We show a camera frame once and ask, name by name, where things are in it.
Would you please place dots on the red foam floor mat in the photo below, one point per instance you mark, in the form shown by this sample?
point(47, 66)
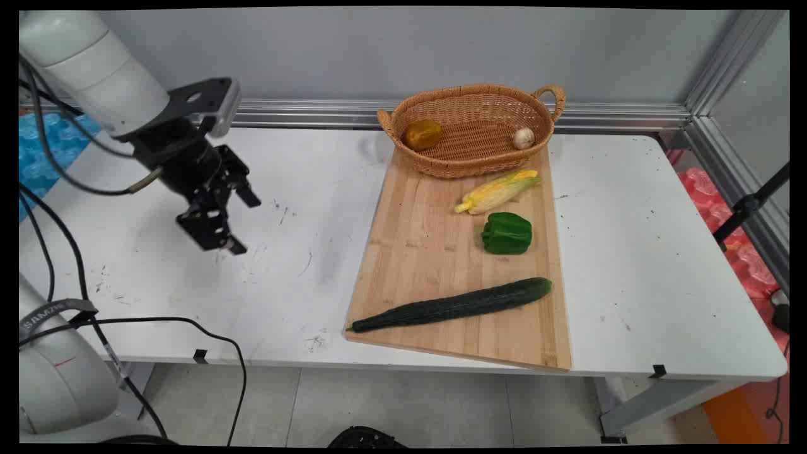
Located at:
point(750, 265)

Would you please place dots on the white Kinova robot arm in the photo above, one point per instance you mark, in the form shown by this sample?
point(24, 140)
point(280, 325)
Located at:
point(94, 63)

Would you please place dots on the grey metal table leg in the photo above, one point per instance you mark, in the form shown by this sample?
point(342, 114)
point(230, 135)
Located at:
point(662, 403)

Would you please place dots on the black tripod stand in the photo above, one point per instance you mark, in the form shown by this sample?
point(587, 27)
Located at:
point(747, 205)

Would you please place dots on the bamboo cutting board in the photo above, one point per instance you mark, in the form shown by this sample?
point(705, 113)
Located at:
point(429, 252)

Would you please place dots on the yellow corn cob with husk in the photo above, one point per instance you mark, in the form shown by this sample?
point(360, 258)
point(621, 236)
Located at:
point(498, 192)

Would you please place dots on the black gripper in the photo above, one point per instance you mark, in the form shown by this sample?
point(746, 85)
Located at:
point(179, 157)

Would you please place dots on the blue cloth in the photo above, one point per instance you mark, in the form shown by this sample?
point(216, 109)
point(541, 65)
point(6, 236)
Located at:
point(50, 148)

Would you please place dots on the orange floor mat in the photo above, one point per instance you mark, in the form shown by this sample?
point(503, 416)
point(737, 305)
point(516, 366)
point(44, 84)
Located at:
point(737, 413)

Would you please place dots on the black round object on floor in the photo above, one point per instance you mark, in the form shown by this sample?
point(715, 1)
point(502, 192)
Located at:
point(365, 438)

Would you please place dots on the yellow bell pepper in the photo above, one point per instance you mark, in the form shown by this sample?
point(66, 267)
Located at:
point(422, 135)

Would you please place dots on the green bell pepper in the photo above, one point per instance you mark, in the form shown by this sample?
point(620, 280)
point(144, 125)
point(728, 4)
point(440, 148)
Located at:
point(507, 234)

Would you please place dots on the long dark green cucumber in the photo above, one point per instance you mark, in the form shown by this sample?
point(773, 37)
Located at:
point(454, 306)

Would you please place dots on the white mushroom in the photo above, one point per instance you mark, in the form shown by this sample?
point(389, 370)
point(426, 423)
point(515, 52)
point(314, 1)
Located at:
point(523, 139)

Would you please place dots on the short aluminium side frame rail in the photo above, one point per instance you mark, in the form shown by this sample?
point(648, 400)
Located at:
point(737, 176)

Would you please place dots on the black table edge clip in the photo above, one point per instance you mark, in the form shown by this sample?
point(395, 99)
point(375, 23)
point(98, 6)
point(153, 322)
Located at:
point(200, 356)
point(658, 371)

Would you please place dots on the upright aluminium frame post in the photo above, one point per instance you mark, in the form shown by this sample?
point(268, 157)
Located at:
point(734, 60)

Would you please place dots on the long horizontal aluminium frame rail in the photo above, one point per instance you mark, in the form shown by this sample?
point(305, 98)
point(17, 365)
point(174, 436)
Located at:
point(618, 116)

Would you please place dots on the small black device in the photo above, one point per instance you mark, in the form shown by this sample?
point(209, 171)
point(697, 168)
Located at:
point(782, 315)

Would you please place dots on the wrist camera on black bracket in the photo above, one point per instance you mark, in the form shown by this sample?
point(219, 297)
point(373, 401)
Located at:
point(208, 98)

